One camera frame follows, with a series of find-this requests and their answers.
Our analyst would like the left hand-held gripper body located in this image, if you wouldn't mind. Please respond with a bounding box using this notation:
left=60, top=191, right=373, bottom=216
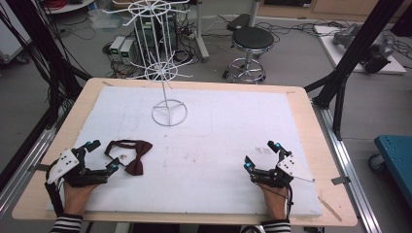
left=46, top=148, right=111, bottom=188

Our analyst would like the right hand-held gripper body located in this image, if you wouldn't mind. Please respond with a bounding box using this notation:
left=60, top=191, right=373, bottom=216
left=250, top=149, right=316, bottom=189

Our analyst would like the dark red bow tie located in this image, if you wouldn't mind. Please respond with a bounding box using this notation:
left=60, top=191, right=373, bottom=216
left=103, top=139, right=155, bottom=177

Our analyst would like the person's left hand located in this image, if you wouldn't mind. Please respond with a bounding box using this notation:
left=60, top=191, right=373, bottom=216
left=62, top=182, right=99, bottom=217

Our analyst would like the person's right hand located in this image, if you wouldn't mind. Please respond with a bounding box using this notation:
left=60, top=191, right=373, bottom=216
left=257, top=182, right=290, bottom=221

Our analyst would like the grey tape strip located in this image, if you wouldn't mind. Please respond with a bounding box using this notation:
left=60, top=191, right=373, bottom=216
left=330, top=176, right=352, bottom=186
left=26, top=163, right=51, bottom=173

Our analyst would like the white foam mat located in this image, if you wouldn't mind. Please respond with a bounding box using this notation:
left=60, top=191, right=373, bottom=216
left=46, top=84, right=324, bottom=218

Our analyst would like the thin wooden stick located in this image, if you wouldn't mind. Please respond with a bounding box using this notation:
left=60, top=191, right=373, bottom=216
left=317, top=195, right=343, bottom=223

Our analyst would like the grey bench power supply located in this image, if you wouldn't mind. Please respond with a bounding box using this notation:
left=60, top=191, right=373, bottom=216
left=119, top=38, right=137, bottom=66
left=108, top=35, right=127, bottom=62

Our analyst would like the black round stool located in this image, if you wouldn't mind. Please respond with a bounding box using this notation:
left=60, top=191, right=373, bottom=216
left=222, top=25, right=276, bottom=85

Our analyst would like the white floor board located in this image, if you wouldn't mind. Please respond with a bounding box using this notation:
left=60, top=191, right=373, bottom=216
left=312, top=24, right=408, bottom=76

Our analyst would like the blue cart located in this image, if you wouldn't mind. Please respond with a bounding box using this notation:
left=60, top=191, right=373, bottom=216
left=368, top=134, right=412, bottom=209

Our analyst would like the black flat box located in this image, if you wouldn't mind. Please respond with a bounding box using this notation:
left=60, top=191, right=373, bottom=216
left=225, top=13, right=253, bottom=32

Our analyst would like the computer tower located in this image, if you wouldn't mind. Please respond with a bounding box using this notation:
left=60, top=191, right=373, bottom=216
left=141, top=12, right=179, bottom=54

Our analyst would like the grey machine on board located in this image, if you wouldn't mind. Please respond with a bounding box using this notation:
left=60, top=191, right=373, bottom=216
left=331, top=22, right=396, bottom=75

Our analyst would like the aluminium rail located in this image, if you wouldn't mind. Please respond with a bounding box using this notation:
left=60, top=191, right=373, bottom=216
left=0, top=100, right=74, bottom=215
left=311, top=100, right=383, bottom=233

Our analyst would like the white wire display rack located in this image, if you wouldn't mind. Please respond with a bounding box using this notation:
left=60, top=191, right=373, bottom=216
left=102, top=0, right=194, bottom=128

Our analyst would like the black metal frame strut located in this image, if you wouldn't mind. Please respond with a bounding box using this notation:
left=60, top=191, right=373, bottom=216
left=303, top=0, right=406, bottom=142
left=0, top=0, right=93, bottom=130

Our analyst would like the bundle of black floor cables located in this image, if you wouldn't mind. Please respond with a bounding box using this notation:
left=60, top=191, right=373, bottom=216
left=254, top=18, right=358, bottom=39

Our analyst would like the grey metal stand post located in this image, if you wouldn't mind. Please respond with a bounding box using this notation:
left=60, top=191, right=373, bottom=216
left=193, top=0, right=211, bottom=63

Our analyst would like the red coiled cable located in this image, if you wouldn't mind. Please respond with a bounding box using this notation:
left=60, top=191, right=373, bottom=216
left=44, top=0, right=68, bottom=10

